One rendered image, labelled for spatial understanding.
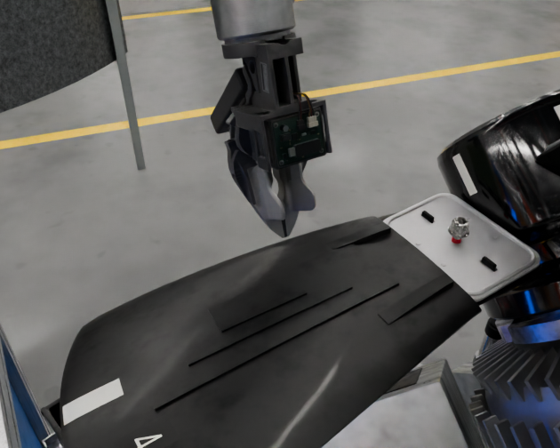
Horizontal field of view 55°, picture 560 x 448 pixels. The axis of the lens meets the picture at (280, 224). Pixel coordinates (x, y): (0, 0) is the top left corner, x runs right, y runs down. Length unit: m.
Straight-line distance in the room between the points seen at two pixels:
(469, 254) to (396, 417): 0.14
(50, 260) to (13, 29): 0.86
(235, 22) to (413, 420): 0.36
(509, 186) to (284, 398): 0.21
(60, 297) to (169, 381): 1.85
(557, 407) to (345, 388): 0.15
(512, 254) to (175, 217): 2.10
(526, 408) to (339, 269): 0.15
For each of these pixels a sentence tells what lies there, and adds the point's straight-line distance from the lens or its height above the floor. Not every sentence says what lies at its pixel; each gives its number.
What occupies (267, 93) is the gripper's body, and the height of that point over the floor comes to 1.21.
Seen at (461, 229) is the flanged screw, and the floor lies 1.20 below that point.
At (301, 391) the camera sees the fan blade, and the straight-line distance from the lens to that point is 0.28.
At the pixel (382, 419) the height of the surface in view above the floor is 1.05.
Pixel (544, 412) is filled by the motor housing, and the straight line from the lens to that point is 0.39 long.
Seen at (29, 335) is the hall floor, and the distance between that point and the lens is 2.05.
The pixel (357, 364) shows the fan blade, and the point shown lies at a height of 1.19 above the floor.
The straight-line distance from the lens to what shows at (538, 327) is 0.40.
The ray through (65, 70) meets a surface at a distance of 2.33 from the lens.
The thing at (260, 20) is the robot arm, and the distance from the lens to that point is 0.50.
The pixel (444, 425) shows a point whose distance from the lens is 0.43.
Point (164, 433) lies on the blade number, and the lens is 0.28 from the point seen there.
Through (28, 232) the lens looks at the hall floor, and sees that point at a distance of 2.51.
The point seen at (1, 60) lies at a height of 0.72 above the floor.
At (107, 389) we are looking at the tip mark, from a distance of 0.32.
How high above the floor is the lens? 1.41
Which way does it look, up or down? 38 degrees down
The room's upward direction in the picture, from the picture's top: straight up
